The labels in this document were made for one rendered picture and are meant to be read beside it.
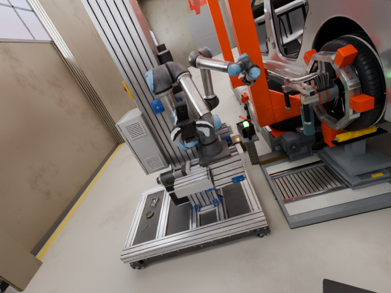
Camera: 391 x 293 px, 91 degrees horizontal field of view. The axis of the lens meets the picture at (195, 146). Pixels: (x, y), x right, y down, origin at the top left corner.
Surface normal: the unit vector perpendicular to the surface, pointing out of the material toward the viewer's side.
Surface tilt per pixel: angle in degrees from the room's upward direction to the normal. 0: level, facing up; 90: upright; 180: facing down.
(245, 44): 90
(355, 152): 90
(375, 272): 0
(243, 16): 90
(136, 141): 90
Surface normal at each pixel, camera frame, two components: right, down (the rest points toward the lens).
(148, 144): 0.01, 0.46
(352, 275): -0.37, -0.82
